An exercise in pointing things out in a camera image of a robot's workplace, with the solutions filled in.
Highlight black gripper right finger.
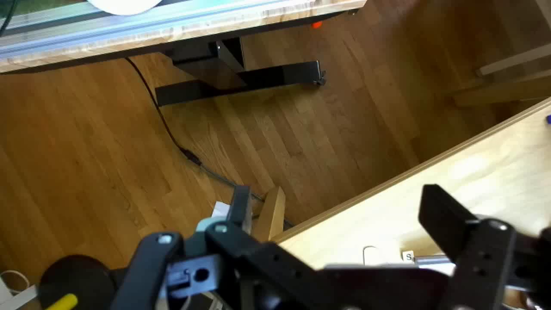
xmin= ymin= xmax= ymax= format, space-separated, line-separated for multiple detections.
xmin=416 ymin=183 xmax=551 ymax=310

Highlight black floor cable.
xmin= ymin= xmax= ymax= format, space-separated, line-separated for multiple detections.
xmin=120 ymin=53 xmax=266 ymax=203

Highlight light wooden furniture frame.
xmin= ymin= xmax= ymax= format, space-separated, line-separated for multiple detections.
xmin=450 ymin=40 xmax=551 ymax=110

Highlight wooden desk black legs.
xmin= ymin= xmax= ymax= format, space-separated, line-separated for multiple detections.
xmin=0 ymin=0 xmax=368 ymax=108

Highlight white round object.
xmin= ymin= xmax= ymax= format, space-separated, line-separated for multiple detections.
xmin=84 ymin=0 xmax=159 ymax=17

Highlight white floor paper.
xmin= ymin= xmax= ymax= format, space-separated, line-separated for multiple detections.
xmin=195 ymin=198 xmax=254 ymax=232

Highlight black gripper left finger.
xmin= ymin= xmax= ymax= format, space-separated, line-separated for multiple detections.
xmin=109 ymin=184 xmax=316 ymax=310

